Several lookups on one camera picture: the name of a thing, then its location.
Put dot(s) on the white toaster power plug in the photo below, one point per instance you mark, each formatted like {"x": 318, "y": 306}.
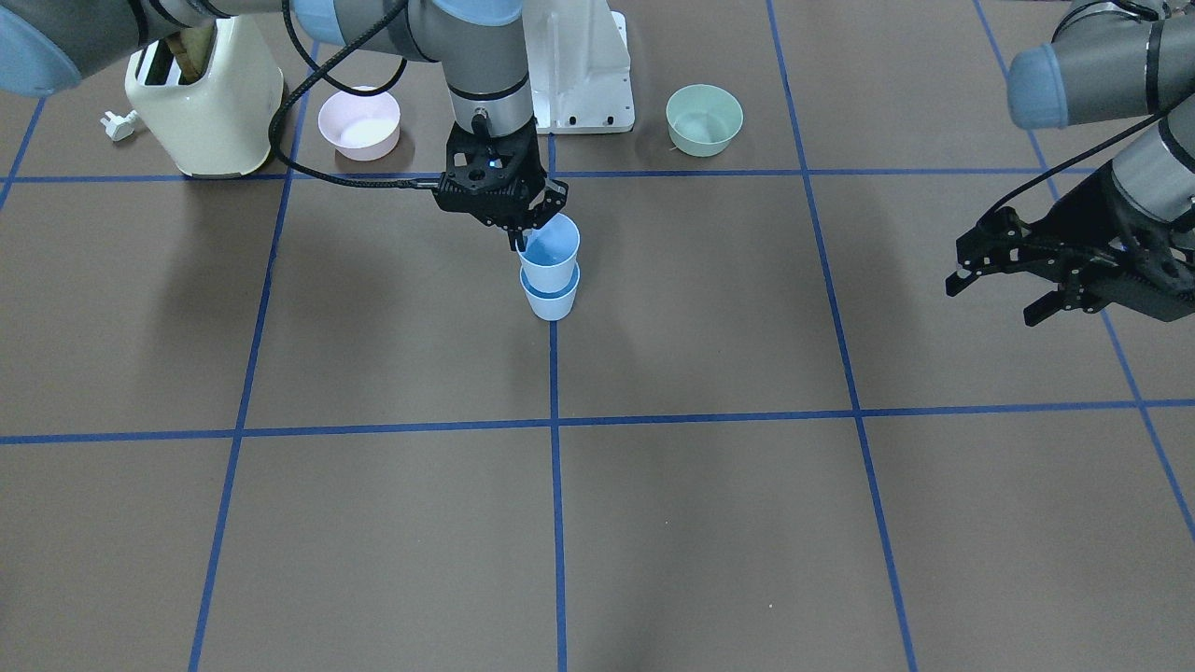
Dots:
{"x": 118, "y": 128}

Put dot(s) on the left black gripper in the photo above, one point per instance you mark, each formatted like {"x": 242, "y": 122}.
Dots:
{"x": 1075, "y": 224}

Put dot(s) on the pink bowl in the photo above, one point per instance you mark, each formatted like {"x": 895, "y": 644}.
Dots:
{"x": 361, "y": 127}

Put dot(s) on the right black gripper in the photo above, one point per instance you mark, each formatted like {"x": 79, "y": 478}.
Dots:
{"x": 553, "y": 197}

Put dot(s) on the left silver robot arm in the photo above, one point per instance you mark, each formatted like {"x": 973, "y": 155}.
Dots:
{"x": 1117, "y": 60}

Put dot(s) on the bread slice in toaster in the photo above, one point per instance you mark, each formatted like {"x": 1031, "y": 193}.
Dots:
{"x": 191, "y": 48}

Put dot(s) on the cream toaster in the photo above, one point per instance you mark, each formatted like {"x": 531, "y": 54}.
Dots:
{"x": 217, "y": 126}

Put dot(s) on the mint green bowl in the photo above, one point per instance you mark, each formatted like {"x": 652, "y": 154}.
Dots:
{"x": 703, "y": 119}

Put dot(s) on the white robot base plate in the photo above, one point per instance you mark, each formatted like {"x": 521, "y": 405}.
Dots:
{"x": 579, "y": 67}

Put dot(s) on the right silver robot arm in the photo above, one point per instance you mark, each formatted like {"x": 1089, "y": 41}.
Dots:
{"x": 51, "y": 46}

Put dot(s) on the light blue cup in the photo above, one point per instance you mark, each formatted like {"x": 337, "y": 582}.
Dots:
{"x": 550, "y": 255}
{"x": 551, "y": 306}

